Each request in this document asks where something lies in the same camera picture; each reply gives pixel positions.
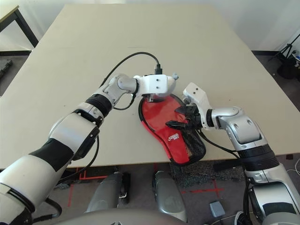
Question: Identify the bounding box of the grey robot right leg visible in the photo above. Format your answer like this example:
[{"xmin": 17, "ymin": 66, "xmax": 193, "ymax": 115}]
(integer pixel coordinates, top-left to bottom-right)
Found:
[{"xmin": 152, "ymin": 170, "xmax": 188, "ymax": 222}]

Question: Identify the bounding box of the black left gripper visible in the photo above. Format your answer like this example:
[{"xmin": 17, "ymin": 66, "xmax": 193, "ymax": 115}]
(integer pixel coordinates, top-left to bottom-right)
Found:
[{"xmin": 147, "ymin": 92, "xmax": 166, "ymax": 103}]

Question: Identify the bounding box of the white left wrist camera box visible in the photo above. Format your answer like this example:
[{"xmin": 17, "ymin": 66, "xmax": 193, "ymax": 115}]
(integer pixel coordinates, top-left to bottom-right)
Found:
[{"xmin": 133, "ymin": 74, "xmax": 169, "ymax": 99}]

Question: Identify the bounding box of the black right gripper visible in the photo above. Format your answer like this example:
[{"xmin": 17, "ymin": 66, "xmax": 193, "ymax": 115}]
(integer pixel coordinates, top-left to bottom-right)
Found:
[{"xmin": 165, "ymin": 105, "xmax": 203, "ymax": 130}]

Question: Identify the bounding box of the grey robot leg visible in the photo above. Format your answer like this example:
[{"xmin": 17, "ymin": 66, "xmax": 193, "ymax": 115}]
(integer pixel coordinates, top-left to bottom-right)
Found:
[
  {"xmin": 152, "ymin": 170, "xmax": 188, "ymax": 222},
  {"xmin": 86, "ymin": 171, "xmax": 122, "ymax": 213}
]

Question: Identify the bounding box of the black camera tripod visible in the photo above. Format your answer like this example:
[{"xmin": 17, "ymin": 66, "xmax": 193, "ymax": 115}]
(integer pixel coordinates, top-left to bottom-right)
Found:
[{"xmin": 268, "ymin": 32, "xmax": 300, "ymax": 62}]

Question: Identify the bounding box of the black bar with metal clip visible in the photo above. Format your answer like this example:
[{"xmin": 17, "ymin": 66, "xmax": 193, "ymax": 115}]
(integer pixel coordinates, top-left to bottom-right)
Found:
[{"xmin": 119, "ymin": 172, "xmax": 131, "ymax": 204}]

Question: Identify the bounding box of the grey robot left leg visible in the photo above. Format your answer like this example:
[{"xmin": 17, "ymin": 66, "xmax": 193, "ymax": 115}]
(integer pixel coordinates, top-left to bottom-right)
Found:
[{"xmin": 86, "ymin": 171, "xmax": 122, "ymax": 213}]

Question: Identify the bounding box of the grey robot torso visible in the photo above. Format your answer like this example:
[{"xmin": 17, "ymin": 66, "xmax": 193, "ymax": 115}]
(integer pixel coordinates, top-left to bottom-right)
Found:
[{"xmin": 46, "ymin": 209, "xmax": 186, "ymax": 225}]

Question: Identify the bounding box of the dark foam floor mat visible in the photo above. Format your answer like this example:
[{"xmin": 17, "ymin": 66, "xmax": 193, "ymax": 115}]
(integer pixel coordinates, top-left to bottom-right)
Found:
[{"xmin": 0, "ymin": 58, "xmax": 12, "ymax": 82}]

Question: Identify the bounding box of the black and red paddle case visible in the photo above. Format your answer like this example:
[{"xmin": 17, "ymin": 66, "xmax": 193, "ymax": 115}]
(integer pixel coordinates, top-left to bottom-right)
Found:
[{"xmin": 137, "ymin": 93, "xmax": 207, "ymax": 166}]

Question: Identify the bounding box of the black table base foot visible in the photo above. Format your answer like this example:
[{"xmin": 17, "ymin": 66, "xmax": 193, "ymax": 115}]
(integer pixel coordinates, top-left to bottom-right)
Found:
[{"xmin": 212, "ymin": 161, "xmax": 240, "ymax": 173}]

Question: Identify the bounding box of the grey foot pedal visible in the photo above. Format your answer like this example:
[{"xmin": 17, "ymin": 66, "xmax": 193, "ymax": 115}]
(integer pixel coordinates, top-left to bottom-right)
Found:
[{"xmin": 209, "ymin": 201, "xmax": 226, "ymax": 218}]

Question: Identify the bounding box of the side table with black frame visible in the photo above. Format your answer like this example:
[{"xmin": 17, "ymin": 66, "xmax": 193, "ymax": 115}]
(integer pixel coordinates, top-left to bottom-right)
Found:
[{"xmin": 0, "ymin": 5, "xmax": 39, "ymax": 51}]

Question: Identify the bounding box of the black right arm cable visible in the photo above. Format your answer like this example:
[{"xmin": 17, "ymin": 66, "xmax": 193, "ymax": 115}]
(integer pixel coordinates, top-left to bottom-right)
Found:
[{"xmin": 199, "ymin": 131, "xmax": 249, "ymax": 225}]

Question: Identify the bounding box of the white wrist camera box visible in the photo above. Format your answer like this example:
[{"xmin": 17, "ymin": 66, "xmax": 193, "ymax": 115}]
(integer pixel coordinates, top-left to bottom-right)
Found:
[
  {"xmin": 182, "ymin": 82, "xmax": 213, "ymax": 129},
  {"xmin": 133, "ymin": 74, "xmax": 169, "ymax": 99}
]

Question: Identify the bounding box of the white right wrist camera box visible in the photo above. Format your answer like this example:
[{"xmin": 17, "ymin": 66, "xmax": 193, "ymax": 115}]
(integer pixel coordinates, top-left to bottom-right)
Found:
[{"xmin": 182, "ymin": 82, "xmax": 213, "ymax": 129}]

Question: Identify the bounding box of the dark speckled floor mat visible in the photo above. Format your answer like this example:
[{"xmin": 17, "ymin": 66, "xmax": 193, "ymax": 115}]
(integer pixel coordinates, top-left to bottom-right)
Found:
[{"xmin": 170, "ymin": 161, "xmax": 246, "ymax": 189}]

